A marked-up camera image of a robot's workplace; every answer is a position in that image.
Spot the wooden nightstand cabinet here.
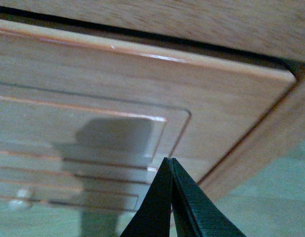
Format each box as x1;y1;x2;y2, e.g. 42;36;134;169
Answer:
0;0;305;201

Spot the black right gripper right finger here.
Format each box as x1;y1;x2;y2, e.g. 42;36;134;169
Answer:
171;158;245;237

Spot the wooden drawer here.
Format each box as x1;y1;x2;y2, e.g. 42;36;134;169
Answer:
0;19;296;182

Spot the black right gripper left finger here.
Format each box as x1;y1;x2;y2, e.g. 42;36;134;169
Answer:
121;158;173;237

